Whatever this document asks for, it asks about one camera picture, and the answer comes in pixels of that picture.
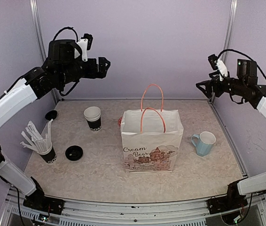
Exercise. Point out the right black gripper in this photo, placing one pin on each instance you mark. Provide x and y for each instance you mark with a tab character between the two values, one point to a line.
215	81

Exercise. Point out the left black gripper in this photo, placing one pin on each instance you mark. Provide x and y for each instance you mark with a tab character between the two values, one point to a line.
103	69

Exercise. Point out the stack of black paper cups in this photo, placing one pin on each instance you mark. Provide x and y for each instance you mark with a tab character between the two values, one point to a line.
93	118

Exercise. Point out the white paper takeout bag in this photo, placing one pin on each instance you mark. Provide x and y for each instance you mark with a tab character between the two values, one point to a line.
151	139

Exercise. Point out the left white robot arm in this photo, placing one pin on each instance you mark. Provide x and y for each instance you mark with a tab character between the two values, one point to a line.
27	89

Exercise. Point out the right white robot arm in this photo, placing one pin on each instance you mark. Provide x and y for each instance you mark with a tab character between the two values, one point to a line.
247	70

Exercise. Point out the red patterned white bowl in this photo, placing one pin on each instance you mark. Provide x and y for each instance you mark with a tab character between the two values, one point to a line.
119	121

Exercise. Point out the light blue ceramic mug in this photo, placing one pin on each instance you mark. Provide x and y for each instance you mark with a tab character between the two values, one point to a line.
203	142

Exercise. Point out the small black round object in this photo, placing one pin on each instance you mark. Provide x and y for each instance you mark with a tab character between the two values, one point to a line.
51	115

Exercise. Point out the stack of black cup lids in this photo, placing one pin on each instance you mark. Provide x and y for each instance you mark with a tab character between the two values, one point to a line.
74	153

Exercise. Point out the cup holding wrapped straws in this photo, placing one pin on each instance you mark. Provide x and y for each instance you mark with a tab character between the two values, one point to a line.
43	146

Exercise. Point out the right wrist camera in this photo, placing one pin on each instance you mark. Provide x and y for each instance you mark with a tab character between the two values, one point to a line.
218	66

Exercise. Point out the right rear aluminium post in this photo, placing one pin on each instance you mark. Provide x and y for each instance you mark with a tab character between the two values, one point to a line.
229	34

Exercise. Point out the aluminium post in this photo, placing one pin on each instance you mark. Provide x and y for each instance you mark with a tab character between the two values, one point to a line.
229	34
37	27

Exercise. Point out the left rear aluminium post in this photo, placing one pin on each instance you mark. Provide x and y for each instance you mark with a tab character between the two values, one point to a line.
37	27

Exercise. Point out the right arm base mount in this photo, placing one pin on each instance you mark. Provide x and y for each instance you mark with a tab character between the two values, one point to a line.
232	200

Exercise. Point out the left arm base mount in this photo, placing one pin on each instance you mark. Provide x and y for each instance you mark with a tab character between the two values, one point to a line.
38	201

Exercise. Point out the aluminium front frame rail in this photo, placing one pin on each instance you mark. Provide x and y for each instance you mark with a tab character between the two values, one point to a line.
193	212

